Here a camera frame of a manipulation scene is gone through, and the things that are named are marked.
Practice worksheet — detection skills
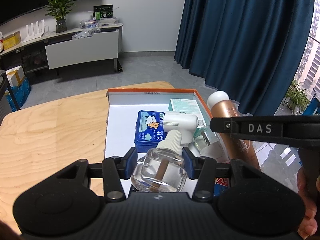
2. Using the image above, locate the yellow box on console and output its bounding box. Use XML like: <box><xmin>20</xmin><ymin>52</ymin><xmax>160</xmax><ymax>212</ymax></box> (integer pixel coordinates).
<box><xmin>3</xmin><ymin>31</ymin><xmax>21</xmax><ymax>50</ymax></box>

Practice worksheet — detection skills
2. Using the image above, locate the potted green plant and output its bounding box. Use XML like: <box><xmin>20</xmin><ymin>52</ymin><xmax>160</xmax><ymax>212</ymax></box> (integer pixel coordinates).
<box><xmin>46</xmin><ymin>0</ymin><xmax>74</xmax><ymax>34</ymax></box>

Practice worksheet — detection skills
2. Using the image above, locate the white wifi router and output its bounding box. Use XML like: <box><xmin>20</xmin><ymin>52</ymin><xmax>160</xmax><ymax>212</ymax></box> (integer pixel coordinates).
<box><xmin>22</xmin><ymin>19</ymin><xmax>45</xmax><ymax>43</ymax></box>

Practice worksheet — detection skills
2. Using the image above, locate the person right hand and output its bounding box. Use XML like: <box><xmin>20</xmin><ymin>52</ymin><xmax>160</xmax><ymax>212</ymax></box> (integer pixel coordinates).
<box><xmin>297</xmin><ymin>167</ymin><xmax>318</xmax><ymax>239</ymax></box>

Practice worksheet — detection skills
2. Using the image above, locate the white tv console cabinet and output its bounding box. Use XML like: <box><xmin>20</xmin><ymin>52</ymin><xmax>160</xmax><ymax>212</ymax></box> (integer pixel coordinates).
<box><xmin>1</xmin><ymin>23</ymin><xmax>123</xmax><ymax>74</ymax></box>

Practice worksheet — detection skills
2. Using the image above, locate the blue playing card box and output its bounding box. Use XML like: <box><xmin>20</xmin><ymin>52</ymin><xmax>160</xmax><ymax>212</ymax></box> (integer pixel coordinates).
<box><xmin>214</xmin><ymin>178</ymin><xmax>229</xmax><ymax>197</ymax></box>

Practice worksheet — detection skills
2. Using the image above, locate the teal white small carton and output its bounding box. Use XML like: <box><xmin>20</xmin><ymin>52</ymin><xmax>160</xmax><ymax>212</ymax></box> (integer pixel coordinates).
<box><xmin>168</xmin><ymin>98</ymin><xmax>207</xmax><ymax>127</ymax></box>

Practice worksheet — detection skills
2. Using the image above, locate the gold tube white cap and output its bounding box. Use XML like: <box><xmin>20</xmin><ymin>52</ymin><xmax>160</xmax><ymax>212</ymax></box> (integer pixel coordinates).
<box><xmin>207</xmin><ymin>91</ymin><xmax>260</xmax><ymax>170</ymax></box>

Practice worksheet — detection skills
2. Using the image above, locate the blue tin box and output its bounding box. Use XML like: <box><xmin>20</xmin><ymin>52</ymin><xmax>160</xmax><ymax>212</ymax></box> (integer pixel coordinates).
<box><xmin>134</xmin><ymin>110</ymin><xmax>167</xmax><ymax>153</ymax></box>

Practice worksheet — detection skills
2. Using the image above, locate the blue bag with boxes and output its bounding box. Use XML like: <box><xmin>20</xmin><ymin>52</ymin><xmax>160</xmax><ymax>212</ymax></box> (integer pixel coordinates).
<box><xmin>6</xmin><ymin>65</ymin><xmax>31</xmax><ymax>108</ymax></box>

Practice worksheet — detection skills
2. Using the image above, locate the dark blue curtain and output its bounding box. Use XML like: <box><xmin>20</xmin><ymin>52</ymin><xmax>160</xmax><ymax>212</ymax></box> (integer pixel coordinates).
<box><xmin>174</xmin><ymin>0</ymin><xmax>314</xmax><ymax>116</ymax></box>

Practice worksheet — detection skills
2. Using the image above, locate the orange cardboard box tray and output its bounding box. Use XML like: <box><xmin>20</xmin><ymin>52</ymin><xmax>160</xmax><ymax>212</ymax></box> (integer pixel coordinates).
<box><xmin>103</xmin><ymin>87</ymin><xmax>231</xmax><ymax>198</ymax></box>

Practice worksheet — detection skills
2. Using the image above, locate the clear glass liquid bottle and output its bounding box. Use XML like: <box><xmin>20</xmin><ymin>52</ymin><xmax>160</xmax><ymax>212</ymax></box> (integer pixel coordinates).
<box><xmin>131</xmin><ymin>129</ymin><xmax>187</xmax><ymax>193</ymax></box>

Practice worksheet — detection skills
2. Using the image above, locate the balcony potted plant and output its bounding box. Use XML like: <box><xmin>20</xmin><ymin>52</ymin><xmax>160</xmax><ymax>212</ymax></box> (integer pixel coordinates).
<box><xmin>283</xmin><ymin>79</ymin><xmax>310</xmax><ymax>115</ymax></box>

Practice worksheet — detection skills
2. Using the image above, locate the black green product box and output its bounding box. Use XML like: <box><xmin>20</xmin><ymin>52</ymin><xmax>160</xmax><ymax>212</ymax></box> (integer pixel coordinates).
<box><xmin>93</xmin><ymin>4</ymin><xmax>113</xmax><ymax>20</ymax></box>

